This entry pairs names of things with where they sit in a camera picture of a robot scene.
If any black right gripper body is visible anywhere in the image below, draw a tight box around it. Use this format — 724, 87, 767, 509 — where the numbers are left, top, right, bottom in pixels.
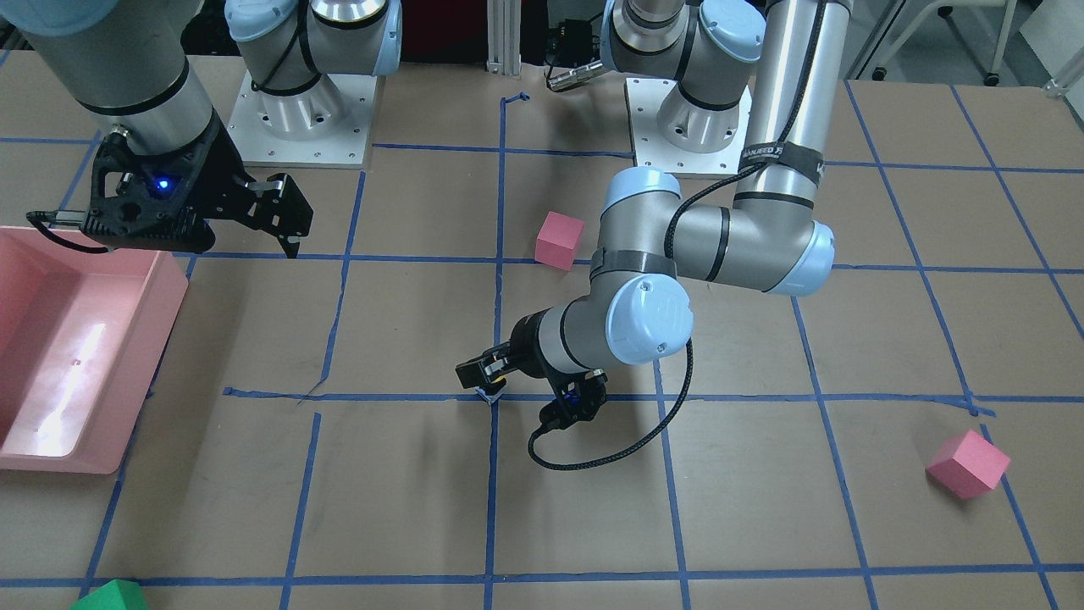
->
80, 119, 313, 255

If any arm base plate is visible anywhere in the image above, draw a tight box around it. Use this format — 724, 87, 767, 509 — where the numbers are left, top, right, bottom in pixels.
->
225, 75, 384, 169
625, 77, 751, 179

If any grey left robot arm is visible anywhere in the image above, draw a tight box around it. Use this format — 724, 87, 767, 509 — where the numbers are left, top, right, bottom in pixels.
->
456, 1, 854, 395

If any pink foam cube near base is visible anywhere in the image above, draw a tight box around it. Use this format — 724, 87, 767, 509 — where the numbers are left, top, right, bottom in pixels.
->
534, 211, 585, 272

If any black braided camera cable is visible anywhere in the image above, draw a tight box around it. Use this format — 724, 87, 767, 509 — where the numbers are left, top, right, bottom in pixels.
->
528, 0, 827, 471

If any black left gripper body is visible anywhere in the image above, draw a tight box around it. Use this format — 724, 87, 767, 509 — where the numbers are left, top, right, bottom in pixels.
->
456, 312, 588, 389

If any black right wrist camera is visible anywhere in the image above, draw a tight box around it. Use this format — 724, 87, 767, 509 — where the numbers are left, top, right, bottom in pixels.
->
80, 167, 214, 254

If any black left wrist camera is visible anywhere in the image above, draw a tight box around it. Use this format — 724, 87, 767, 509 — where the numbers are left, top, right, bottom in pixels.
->
539, 369, 608, 432

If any pink foam cube far side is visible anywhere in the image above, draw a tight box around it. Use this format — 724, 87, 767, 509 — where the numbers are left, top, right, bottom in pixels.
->
926, 431, 1011, 501

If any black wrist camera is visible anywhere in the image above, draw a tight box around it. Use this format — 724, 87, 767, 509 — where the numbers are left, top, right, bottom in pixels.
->
539, 369, 608, 432
80, 167, 214, 254

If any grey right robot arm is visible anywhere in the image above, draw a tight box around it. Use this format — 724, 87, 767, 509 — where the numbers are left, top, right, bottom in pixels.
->
3, 1, 403, 258

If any pink plastic bin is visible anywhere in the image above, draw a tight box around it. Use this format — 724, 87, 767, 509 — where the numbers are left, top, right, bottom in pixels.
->
1, 226, 188, 473

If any green foam block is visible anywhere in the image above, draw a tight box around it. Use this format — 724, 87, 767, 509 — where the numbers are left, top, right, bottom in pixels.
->
70, 579, 149, 610

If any aluminium extrusion post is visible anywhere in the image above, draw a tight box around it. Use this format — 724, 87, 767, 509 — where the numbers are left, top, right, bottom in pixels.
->
485, 0, 522, 80

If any small blue button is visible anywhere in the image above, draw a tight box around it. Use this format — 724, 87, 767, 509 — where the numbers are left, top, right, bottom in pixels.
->
475, 385, 505, 405

